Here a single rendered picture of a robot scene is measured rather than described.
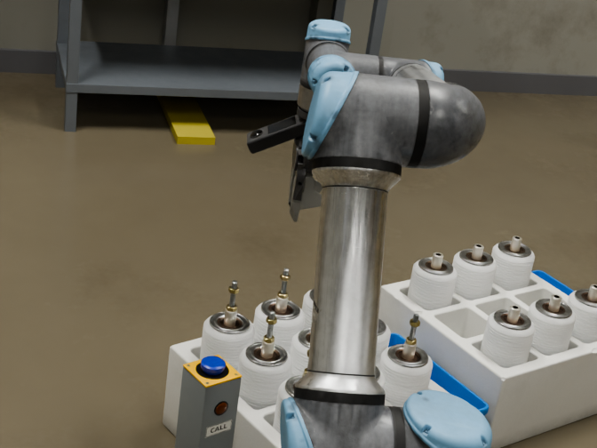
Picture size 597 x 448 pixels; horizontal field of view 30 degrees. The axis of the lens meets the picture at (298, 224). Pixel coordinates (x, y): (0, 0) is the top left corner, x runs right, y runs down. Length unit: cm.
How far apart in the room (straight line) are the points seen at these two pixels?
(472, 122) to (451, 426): 39
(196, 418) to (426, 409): 52
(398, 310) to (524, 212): 109
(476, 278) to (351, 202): 108
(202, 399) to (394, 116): 62
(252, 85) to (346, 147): 224
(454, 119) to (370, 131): 11
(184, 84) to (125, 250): 88
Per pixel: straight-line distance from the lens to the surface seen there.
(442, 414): 142
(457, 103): 144
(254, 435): 195
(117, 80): 354
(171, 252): 285
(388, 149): 141
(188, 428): 186
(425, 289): 238
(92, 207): 305
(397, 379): 204
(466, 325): 244
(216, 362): 181
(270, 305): 214
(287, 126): 196
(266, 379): 197
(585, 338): 242
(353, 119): 140
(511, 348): 224
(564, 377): 235
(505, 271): 254
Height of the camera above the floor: 131
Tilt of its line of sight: 25 degrees down
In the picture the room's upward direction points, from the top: 8 degrees clockwise
